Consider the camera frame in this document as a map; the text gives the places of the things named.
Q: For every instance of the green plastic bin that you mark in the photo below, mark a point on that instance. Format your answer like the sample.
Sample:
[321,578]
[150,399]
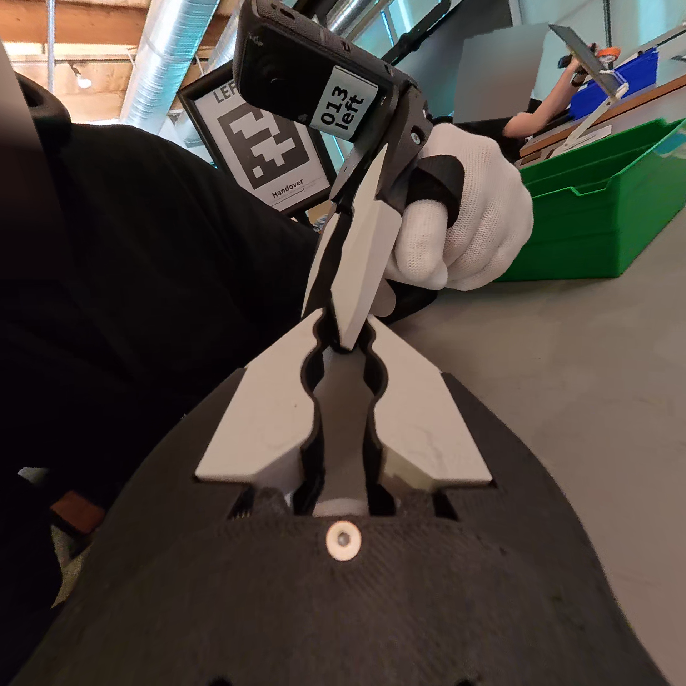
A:
[589,225]

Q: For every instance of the wooden desk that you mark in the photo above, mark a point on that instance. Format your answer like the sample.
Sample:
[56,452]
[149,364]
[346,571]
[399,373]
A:
[643,107]

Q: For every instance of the silver air duct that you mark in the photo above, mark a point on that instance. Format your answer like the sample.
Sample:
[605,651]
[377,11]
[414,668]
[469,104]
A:
[166,53]

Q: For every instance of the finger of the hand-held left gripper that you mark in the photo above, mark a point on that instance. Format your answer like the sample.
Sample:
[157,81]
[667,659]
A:
[367,252]
[327,257]

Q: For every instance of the framed marker poster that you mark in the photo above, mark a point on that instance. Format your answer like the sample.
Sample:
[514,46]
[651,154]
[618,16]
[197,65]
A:
[268,155]

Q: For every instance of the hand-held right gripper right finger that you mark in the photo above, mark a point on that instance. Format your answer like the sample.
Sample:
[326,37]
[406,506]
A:
[429,429]

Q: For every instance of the white stand with board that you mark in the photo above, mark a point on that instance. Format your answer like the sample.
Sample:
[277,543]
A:
[589,59]

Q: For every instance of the person's left hand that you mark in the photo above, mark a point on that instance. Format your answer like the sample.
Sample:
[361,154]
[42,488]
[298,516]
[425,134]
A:
[482,214]

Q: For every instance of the blue plastic bin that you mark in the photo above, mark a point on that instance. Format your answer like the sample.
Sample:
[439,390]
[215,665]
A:
[638,80]

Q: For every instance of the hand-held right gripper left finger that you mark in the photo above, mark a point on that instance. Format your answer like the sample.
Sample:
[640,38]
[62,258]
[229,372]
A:
[257,429]

